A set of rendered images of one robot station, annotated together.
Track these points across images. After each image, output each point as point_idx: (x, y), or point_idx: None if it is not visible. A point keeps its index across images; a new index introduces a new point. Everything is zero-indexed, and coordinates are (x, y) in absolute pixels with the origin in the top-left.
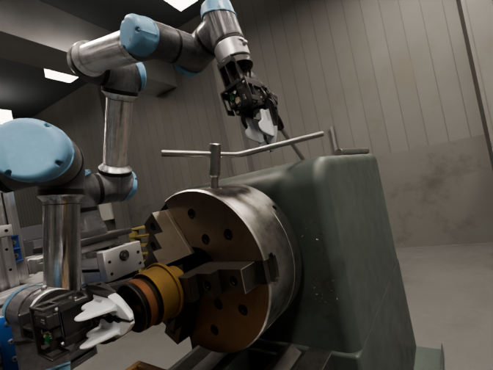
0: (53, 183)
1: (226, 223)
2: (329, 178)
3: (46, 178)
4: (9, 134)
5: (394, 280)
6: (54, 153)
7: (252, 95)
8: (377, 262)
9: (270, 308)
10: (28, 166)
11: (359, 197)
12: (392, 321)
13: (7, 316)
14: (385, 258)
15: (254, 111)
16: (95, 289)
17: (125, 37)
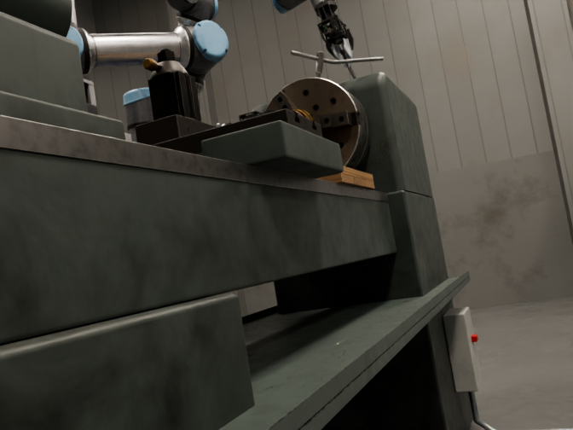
0: (205, 69)
1: (332, 94)
2: (387, 84)
3: (217, 60)
4: (205, 28)
5: (429, 202)
6: (225, 44)
7: (341, 26)
8: (415, 169)
9: (358, 139)
10: (214, 49)
11: (403, 115)
12: (425, 218)
13: None
14: (422, 177)
15: (337, 39)
16: (270, 112)
17: None
